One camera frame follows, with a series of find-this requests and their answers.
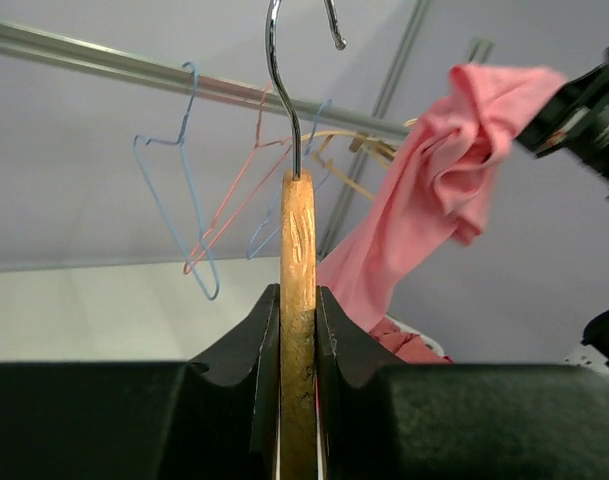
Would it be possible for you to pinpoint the wooden hanger with shirt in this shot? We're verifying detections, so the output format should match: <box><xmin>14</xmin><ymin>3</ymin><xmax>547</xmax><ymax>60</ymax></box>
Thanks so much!
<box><xmin>264</xmin><ymin>1</ymin><xmax>318</xmax><ymax>479</ymax></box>

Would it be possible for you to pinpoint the thin wooden hanger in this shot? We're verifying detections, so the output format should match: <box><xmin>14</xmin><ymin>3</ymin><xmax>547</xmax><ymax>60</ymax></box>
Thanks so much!
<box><xmin>309</xmin><ymin>136</ymin><xmax>375</xmax><ymax>202</ymax></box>

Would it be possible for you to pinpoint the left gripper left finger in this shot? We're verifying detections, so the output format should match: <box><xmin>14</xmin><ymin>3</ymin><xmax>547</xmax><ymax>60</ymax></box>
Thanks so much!
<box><xmin>0</xmin><ymin>285</ymin><xmax>279</xmax><ymax>479</ymax></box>

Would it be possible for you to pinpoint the light pink t shirt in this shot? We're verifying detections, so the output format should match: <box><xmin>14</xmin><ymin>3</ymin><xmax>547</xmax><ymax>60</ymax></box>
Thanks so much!
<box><xmin>316</xmin><ymin>63</ymin><xmax>570</xmax><ymax>334</ymax></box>

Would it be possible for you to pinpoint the salmon pink t shirt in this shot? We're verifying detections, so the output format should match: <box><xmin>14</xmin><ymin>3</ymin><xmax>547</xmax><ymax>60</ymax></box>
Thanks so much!
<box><xmin>369</xmin><ymin>317</ymin><xmax>453</xmax><ymax>364</ymax></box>

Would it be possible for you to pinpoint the white plastic basket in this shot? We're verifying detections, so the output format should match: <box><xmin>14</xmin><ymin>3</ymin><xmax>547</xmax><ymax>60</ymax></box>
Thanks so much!
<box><xmin>386</xmin><ymin>315</ymin><xmax>445</xmax><ymax>357</ymax></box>

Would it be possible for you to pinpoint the aluminium hanging rail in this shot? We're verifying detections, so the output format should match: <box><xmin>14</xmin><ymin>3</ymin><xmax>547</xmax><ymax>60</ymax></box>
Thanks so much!
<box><xmin>0</xmin><ymin>17</ymin><xmax>415</xmax><ymax>144</ymax></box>

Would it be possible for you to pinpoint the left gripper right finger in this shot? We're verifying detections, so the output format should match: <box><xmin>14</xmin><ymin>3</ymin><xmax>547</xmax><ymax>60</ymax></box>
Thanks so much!
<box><xmin>316</xmin><ymin>287</ymin><xmax>609</xmax><ymax>479</ymax></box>

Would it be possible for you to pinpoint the curved wooden hanger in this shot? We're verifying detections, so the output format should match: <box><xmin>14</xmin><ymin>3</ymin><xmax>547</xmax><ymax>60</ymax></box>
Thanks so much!
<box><xmin>301</xmin><ymin>130</ymin><xmax>398</xmax><ymax>171</ymax></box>

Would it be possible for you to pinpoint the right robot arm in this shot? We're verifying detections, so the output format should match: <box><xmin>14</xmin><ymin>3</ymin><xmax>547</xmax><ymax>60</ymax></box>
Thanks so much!
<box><xmin>517</xmin><ymin>47</ymin><xmax>609</xmax><ymax>374</ymax></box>

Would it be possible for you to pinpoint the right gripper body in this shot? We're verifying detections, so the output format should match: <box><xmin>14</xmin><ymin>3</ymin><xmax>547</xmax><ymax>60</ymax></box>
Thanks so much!
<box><xmin>517</xmin><ymin>47</ymin><xmax>609</xmax><ymax>183</ymax></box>

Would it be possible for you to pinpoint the pink wire hanger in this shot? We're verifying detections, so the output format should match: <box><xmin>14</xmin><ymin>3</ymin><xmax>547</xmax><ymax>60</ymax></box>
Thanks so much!
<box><xmin>182</xmin><ymin>82</ymin><xmax>295</xmax><ymax>276</ymax></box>

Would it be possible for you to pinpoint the light blue wire hanger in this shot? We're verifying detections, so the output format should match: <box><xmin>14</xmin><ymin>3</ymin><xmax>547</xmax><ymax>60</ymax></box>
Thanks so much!
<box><xmin>246</xmin><ymin>97</ymin><xmax>335</xmax><ymax>261</ymax></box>

